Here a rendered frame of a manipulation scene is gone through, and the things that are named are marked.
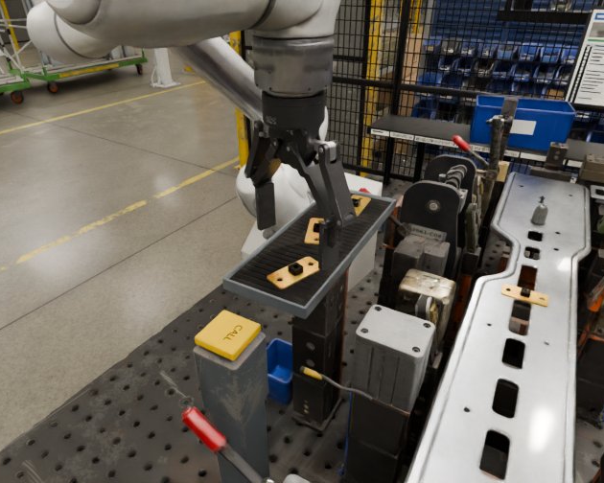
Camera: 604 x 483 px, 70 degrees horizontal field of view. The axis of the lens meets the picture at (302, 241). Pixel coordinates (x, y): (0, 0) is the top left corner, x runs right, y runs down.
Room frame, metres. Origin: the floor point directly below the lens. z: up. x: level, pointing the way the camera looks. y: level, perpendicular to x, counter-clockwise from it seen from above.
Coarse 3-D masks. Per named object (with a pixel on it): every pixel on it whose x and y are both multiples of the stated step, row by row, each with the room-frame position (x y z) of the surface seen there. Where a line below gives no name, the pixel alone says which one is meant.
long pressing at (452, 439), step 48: (528, 192) 1.13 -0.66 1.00; (576, 192) 1.13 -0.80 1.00; (528, 240) 0.87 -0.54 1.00; (576, 240) 0.87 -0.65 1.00; (480, 288) 0.68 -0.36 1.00; (576, 288) 0.69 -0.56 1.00; (480, 336) 0.55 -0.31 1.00; (528, 336) 0.55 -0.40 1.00; (576, 336) 0.55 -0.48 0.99; (480, 384) 0.45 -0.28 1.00; (528, 384) 0.45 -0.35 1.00; (432, 432) 0.36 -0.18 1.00; (480, 432) 0.36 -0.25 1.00; (528, 432) 0.36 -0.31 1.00; (432, 480) 0.30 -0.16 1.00; (480, 480) 0.30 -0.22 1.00; (528, 480) 0.30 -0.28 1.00
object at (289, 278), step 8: (296, 264) 0.52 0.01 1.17; (304, 264) 0.53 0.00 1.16; (280, 272) 0.51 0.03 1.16; (288, 272) 0.51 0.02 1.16; (296, 272) 0.51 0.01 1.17; (304, 272) 0.51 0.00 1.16; (312, 272) 0.51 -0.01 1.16; (272, 280) 0.50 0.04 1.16; (288, 280) 0.50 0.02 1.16; (296, 280) 0.50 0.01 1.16; (280, 288) 0.48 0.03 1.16
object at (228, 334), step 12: (228, 312) 0.43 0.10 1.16; (216, 324) 0.41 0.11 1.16; (228, 324) 0.41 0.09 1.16; (240, 324) 0.41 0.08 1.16; (252, 324) 0.41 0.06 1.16; (204, 336) 0.38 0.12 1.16; (216, 336) 0.38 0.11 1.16; (228, 336) 0.38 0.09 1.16; (240, 336) 0.38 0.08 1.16; (252, 336) 0.39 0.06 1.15; (216, 348) 0.37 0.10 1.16; (228, 348) 0.37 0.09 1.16; (240, 348) 0.37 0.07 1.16
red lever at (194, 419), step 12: (192, 408) 0.30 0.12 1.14; (192, 420) 0.29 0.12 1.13; (204, 420) 0.29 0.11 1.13; (204, 432) 0.28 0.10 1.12; (216, 432) 0.28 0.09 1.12; (216, 444) 0.27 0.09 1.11; (228, 456) 0.27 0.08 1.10; (240, 456) 0.27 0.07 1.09; (240, 468) 0.26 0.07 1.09; (252, 468) 0.27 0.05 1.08; (252, 480) 0.25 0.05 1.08; (264, 480) 0.26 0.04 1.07
